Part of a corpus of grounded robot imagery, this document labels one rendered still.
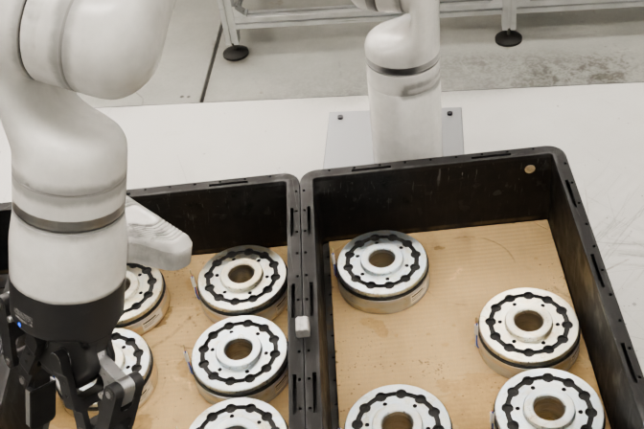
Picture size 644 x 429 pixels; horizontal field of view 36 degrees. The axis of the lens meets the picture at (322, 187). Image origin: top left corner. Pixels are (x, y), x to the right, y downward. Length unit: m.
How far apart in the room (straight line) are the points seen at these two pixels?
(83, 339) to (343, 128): 0.81
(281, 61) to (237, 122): 1.42
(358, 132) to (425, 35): 0.27
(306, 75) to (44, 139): 2.37
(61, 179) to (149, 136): 1.03
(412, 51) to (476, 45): 1.85
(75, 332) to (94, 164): 0.12
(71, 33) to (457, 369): 0.62
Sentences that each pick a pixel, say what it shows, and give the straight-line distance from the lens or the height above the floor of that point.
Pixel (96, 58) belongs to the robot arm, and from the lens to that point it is 0.55.
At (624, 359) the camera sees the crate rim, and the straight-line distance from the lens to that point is 0.94.
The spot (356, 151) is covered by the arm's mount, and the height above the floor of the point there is 0.80.
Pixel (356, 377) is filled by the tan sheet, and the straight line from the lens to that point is 1.05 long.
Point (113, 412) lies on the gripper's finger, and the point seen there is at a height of 1.13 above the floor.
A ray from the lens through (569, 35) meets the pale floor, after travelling 3.06.
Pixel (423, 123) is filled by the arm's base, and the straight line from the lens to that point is 1.24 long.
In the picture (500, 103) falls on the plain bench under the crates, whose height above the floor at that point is 0.70.
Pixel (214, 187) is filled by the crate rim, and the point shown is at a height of 0.93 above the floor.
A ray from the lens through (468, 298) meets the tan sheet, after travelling 1.11.
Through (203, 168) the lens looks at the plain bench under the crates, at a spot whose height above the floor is 0.70.
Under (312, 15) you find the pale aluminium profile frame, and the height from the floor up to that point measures 0.13.
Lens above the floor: 1.65
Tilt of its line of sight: 41 degrees down
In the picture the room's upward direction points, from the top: 8 degrees counter-clockwise
